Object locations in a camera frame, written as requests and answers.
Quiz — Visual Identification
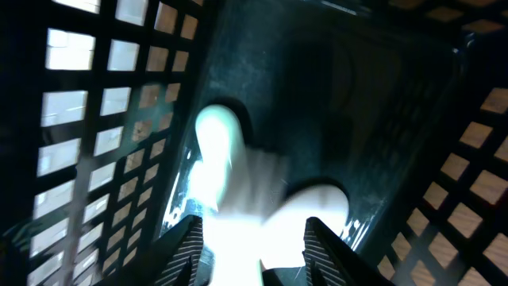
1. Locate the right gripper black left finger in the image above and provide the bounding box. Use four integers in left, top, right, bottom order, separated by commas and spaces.
98, 215, 203, 286

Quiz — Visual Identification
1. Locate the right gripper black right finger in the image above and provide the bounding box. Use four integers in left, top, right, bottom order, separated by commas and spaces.
302, 217, 393, 286

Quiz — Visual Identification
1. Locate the white plastic spoon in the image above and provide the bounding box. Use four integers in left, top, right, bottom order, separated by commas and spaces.
260, 184, 349, 269

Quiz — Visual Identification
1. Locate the white plastic fork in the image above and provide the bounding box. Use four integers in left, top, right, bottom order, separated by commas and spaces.
203, 149, 287, 286

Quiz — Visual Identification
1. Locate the pale green plastic fork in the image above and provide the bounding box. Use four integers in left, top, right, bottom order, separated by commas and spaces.
189, 104, 245, 211

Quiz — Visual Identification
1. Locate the dark green plastic basket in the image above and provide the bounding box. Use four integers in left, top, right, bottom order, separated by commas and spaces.
1, 0, 507, 285

